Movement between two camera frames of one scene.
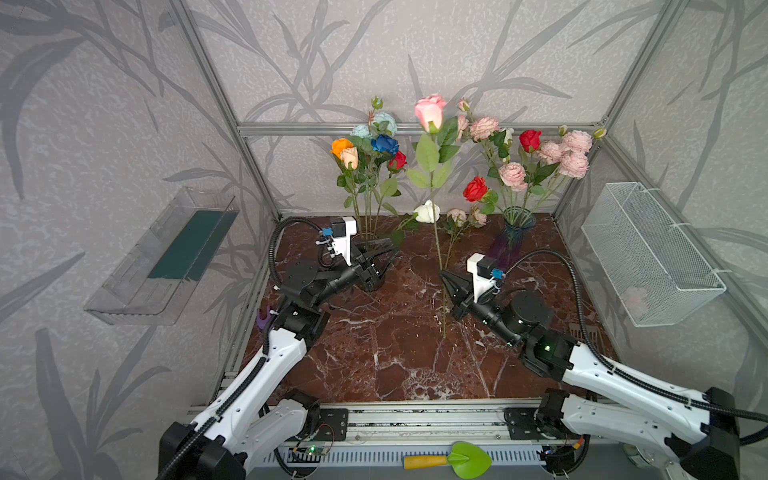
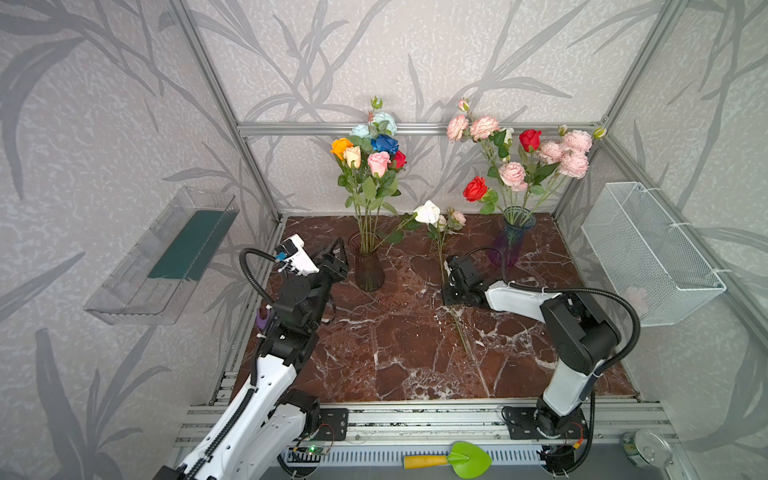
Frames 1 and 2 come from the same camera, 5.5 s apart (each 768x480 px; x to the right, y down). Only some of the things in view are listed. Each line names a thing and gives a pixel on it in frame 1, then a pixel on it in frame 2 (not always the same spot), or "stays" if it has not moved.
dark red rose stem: (531, 140) stays
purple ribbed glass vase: (508, 249) stays
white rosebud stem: (508, 140) stays
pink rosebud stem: (436, 153) -> (379, 164)
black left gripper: (363, 266) -> (330, 267)
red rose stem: (477, 190) stays
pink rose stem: (513, 175) stays
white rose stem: (428, 212) stays
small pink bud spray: (456, 221) -> (453, 220)
